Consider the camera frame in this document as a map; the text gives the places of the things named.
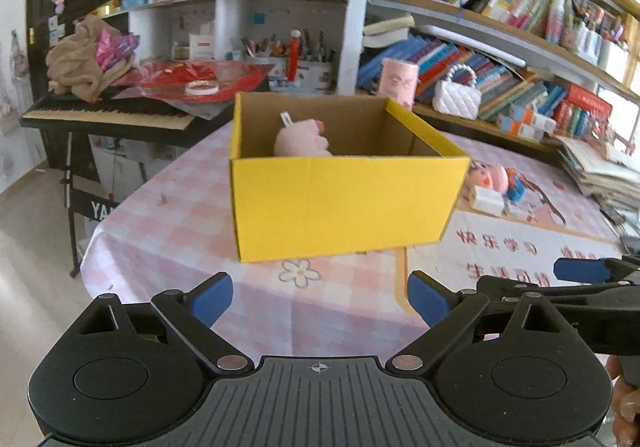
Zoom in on white eraser block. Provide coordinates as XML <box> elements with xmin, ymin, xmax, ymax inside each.
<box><xmin>469</xmin><ymin>185</ymin><xmax>504</xmax><ymax>217</ymax></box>

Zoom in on pink duck plush toy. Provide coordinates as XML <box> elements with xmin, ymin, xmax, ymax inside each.
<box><xmin>465</xmin><ymin>165</ymin><xmax>509</xmax><ymax>196</ymax></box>

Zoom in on person's right hand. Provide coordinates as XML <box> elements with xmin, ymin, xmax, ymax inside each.
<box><xmin>605</xmin><ymin>356</ymin><xmax>639</xmax><ymax>447</ymax></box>

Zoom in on pink checkered tablecloth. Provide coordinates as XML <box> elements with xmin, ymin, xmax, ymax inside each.
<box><xmin>81</xmin><ymin>111</ymin><xmax>620</xmax><ymax>359</ymax></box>

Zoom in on stack of papers and books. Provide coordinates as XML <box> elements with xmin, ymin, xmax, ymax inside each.
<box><xmin>554</xmin><ymin>137</ymin><xmax>639</xmax><ymax>212</ymax></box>

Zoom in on orange blue small toy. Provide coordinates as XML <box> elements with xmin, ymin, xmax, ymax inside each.
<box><xmin>506</xmin><ymin>168</ymin><xmax>526</xmax><ymax>202</ymax></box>

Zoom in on yellow cardboard box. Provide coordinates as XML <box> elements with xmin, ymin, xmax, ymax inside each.
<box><xmin>230</xmin><ymin>92</ymin><xmax>471</xmax><ymax>263</ymax></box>

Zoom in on orange white box upper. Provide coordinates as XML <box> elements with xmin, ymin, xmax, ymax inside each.
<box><xmin>509</xmin><ymin>104</ymin><xmax>556</xmax><ymax>134</ymax></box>

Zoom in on orange white box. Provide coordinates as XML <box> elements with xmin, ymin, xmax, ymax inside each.
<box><xmin>496</xmin><ymin>114</ymin><xmax>544</xmax><ymax>142</ymax></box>
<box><xmin>509</xmin><ymin>104</ymin><xmax>556</xmax><ymax>134</ymax></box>

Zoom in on orange white box lower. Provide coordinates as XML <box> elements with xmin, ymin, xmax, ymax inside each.
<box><xmin>496</xmin><ymin>114</ymin><xmax>544</xmax><ymax>142</ymax></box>

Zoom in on red dictionary book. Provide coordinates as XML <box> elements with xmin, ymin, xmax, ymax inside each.
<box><xmin>565</xmin><ymin>84</ymin><xmax>613</xmax><ymax>121</ymax></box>

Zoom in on white quilted pearl handbag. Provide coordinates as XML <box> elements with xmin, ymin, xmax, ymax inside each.
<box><xmin>432</xmin><ymin>63</ymin><xmax>482</xmax><ymax>120</ymax></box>

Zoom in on white tape roll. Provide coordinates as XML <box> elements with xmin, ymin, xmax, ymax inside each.
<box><xmin>184</xmin><ymin>81</ymin><xmax>219</xmax><ymax>96</ymax></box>

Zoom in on pink cylindrical container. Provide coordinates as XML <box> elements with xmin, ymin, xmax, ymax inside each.
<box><xmin>376</xmin><ymin>58</ymin><xmax>419</xmax><ymax>110</ymax></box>

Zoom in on red paper decorations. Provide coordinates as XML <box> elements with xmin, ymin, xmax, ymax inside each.
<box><xmin>114</xmin><ymin>60</ymin><xmax>273</xmax><ymax>120</ymax></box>

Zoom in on black electronic keyboard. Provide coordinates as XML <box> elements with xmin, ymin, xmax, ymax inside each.
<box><xmin>21</xmin><ymin>95</ymin><xmax>233</xmax><ymax>148</ymax></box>

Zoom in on red white figurine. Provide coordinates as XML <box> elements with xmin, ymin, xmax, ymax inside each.
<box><xmin>286</xmin><ymin>29</ymin><xmax>302</xmax><ymax>82</ymax></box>

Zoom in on beige cloth bundle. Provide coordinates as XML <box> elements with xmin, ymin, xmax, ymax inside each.
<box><xmin>46</xmin><ymin>14</ymin><xmax>139</xmax><ymax>103</ymax></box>

